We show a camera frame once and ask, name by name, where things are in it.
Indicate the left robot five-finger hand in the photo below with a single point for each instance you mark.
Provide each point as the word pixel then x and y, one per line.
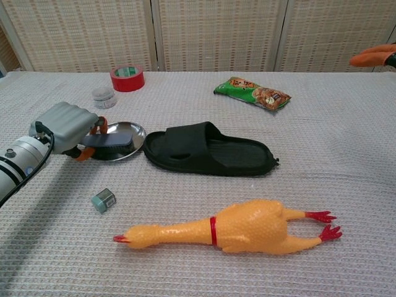
pixel 68 123

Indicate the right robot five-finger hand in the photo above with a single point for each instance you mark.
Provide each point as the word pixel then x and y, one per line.
pixel 374 57

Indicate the dark grey brush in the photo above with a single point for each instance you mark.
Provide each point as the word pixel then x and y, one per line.
pixel 111 140

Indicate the black slipper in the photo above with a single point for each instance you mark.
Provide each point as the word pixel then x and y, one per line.
pixel 216 161

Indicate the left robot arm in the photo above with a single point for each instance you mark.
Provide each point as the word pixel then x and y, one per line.
pixel 15 161

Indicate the small clear lidded jar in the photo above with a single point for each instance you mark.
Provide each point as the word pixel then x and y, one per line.
pixel 105 99

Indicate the round metal plate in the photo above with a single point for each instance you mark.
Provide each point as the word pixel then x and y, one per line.
pixel 130 130

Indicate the red tape roll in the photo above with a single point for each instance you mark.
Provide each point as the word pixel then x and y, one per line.
pixel 127 85

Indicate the small green box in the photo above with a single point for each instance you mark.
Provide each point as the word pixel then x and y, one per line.
pixel 103 201

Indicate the green snack bag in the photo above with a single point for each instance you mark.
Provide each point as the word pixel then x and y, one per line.
pixel 253 94

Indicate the woven folding screen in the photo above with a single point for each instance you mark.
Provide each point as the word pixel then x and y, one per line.
pixel 216 31

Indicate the white woven tablecloth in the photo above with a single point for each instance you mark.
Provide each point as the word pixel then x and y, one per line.
pixel 185 278

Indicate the yellow rubber chicken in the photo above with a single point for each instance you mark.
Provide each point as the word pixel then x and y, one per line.
pixel 247 229

